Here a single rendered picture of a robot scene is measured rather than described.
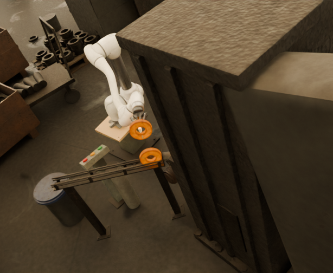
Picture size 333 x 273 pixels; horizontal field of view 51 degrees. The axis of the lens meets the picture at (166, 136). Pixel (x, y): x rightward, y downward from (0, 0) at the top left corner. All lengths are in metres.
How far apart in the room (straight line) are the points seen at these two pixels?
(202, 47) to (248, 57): 0.18
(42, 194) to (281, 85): 2.37
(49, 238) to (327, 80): 2.80
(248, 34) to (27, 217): 2.90
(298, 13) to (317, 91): 0.41
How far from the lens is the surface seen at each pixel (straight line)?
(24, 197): 3.85
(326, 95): 0.98
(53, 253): 3.24
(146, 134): 2.34
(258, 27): 1.29
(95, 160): 2.78
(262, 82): 1.10
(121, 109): 2.63
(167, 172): 2.51
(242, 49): 1.19
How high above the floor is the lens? 2.39
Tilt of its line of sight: 42 degrees down
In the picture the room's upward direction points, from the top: 22 degrees counter-clockwise
